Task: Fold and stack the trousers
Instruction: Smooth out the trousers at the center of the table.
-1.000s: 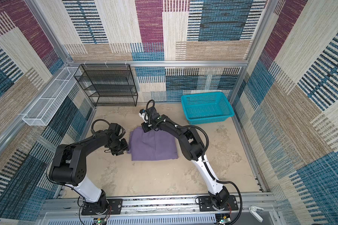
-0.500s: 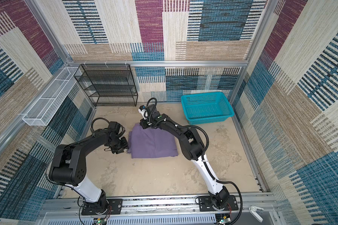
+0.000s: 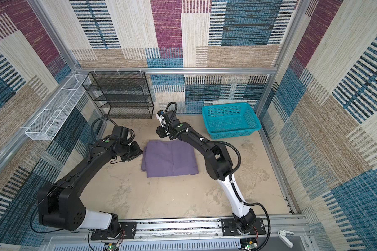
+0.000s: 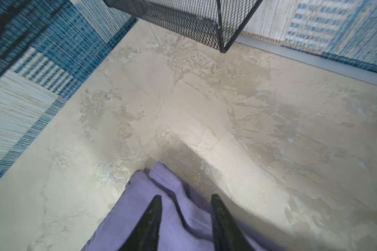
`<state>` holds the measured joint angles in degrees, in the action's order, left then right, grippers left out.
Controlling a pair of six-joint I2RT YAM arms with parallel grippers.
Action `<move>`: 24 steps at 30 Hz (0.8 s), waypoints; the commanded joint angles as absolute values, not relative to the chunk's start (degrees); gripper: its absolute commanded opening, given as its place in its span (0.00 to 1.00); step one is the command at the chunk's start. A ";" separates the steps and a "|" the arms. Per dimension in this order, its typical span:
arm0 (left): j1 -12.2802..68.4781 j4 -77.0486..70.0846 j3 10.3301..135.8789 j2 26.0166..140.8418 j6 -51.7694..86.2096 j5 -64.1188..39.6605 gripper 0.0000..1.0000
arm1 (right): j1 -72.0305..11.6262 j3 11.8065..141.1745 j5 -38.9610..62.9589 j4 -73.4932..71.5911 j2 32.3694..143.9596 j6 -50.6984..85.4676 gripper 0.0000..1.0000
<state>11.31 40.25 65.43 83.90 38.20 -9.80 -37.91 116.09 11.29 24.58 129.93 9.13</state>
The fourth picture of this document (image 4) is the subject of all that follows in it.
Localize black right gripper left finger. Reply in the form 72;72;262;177
118;195;162;251

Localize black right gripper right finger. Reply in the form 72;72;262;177
210;194;253;251

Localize purple trousers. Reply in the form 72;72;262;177
83;162;279;251

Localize black mesh shelf rack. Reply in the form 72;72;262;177
104;0;262;53

